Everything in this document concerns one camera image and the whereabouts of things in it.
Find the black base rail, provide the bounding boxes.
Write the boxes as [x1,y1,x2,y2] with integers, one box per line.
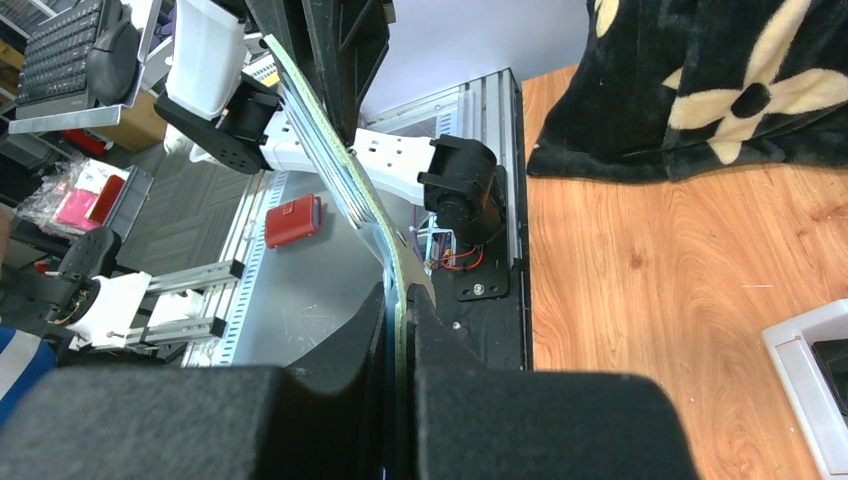
[418,69,533,370]

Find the teal leather card holder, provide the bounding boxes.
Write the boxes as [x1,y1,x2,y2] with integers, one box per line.
[263,35,432,479]

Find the small red box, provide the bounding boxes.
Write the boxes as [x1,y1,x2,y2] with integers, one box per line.
[264,193,323,249]

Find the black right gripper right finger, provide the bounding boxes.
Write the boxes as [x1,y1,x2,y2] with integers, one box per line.
[408,285,699,479]

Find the white plastic bin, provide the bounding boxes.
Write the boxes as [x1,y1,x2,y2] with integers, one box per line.
[761,299,847,479]

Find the black keyboard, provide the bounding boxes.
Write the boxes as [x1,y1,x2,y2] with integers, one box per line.
[17,1,113,109]

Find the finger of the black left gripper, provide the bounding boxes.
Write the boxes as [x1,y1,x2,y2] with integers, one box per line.
[303,0,390,147]

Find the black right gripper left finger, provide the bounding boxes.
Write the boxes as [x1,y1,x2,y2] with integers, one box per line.
[1,285,385,479]

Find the pink packaged items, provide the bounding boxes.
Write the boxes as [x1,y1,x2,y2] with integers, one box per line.
[16,158,129,240]

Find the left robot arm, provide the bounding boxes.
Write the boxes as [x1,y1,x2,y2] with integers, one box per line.
[155,1,507,254]

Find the black floral fleece blanket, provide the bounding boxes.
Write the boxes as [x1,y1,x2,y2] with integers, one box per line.
[527,1,847,184]

